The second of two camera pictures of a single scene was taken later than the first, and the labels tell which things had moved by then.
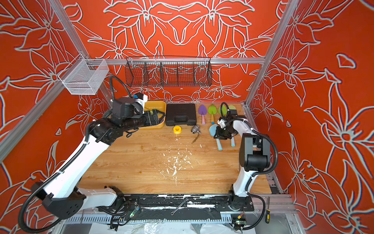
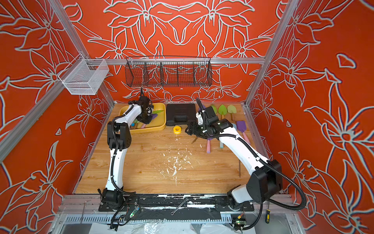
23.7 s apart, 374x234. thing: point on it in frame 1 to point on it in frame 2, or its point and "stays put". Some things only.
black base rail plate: [181, 203] stays put
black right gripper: [222, 134] to [195, 128]
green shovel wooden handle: [232, 107] stays put
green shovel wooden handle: [224, 109] stays put
